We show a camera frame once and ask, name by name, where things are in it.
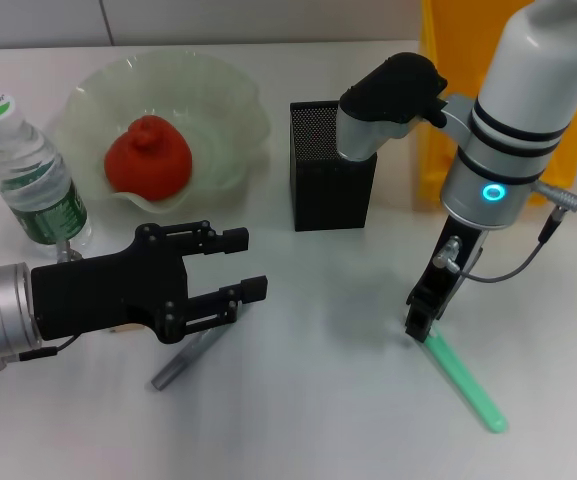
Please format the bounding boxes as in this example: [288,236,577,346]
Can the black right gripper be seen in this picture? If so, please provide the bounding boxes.
[404,213,485,344]

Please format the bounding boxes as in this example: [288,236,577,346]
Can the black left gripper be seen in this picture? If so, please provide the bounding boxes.
[30,219,271,346]

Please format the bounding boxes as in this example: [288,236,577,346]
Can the green pen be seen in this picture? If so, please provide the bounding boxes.
[423,327,509,435]

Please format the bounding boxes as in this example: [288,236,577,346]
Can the clear green-label water bottle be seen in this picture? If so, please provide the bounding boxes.
[0,93,93,247]

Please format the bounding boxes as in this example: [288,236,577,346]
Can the black mesh pen holder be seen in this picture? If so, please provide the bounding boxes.
[289,98,379,233]

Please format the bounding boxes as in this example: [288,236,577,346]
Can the grey transparent pen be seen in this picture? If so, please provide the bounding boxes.
[149,325,225,392]

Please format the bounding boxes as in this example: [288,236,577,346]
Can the pale green glass fruit plate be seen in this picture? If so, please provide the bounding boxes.
[52,49,273,216]

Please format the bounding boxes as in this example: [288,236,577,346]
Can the yellow plastic bin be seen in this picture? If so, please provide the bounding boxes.
[416,0,577,209]

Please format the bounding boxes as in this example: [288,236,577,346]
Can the left gripper cable with connector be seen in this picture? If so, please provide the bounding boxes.
[0,238,83,372]

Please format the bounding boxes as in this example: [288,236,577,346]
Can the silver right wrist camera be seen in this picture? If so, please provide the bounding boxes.
[336,51,475,162]

